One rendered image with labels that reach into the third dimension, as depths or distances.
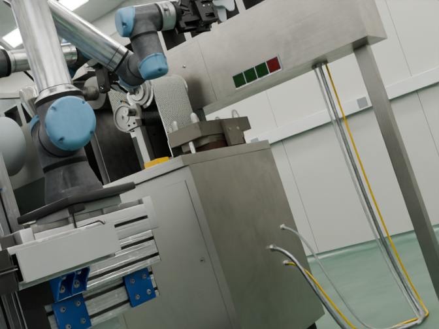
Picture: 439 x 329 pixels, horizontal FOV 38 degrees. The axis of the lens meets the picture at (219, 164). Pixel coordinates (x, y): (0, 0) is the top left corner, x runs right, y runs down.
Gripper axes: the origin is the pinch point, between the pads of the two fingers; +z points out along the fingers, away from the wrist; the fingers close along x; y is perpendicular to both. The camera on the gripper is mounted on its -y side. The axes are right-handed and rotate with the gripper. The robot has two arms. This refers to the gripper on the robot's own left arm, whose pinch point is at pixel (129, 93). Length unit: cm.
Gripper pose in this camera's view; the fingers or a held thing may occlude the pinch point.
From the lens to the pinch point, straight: 271.7
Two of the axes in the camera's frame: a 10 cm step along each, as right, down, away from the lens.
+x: -7.9, 2.9, 5.4
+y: 1.1, -8.0, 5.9
